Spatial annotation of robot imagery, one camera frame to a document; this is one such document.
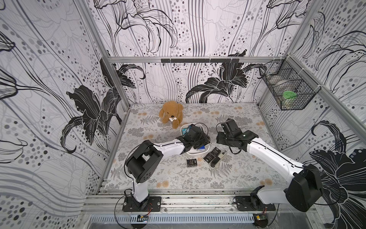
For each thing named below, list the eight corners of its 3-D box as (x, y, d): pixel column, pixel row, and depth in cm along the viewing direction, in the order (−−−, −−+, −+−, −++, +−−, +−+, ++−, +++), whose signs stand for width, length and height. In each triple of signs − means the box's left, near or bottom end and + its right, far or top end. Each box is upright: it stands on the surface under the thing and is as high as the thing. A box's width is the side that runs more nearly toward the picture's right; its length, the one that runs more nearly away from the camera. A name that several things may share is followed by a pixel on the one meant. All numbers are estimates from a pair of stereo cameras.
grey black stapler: (210, 165, 88) (211, 162, 85) (222, 152, 94) (223, 149, 91) (213, 168, 87) (214, 165, 84) (225, 154, 93) (227, 151, 89)
